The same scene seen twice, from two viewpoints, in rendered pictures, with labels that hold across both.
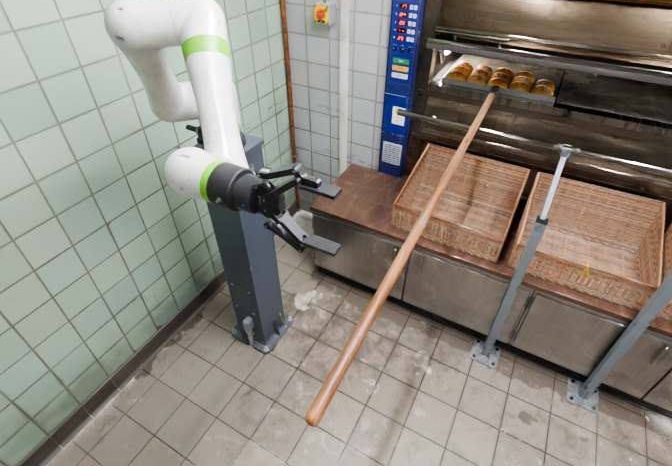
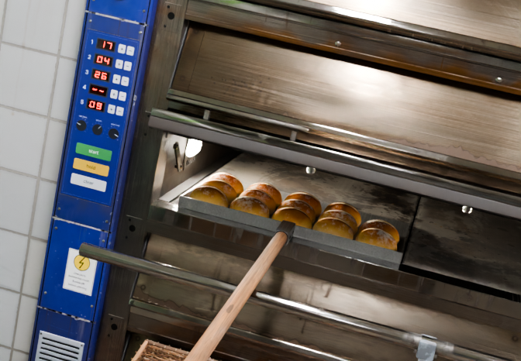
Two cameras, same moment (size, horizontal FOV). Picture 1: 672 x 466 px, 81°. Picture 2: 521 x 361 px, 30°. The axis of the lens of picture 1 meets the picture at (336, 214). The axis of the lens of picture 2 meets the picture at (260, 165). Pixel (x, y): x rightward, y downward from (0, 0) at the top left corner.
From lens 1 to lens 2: 0.20 m
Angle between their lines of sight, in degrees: 31
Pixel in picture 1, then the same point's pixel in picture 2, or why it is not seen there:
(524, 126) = (346, 309)
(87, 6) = not seen: outside the picture
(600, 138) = (488, 340)
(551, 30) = (383, 123)
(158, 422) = not seen: outside the picture
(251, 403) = not seen: outside the picture
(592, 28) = (451, 128)
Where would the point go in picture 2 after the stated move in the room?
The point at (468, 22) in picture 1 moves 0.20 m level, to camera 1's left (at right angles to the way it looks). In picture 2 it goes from (232, 91) to (147, 77)
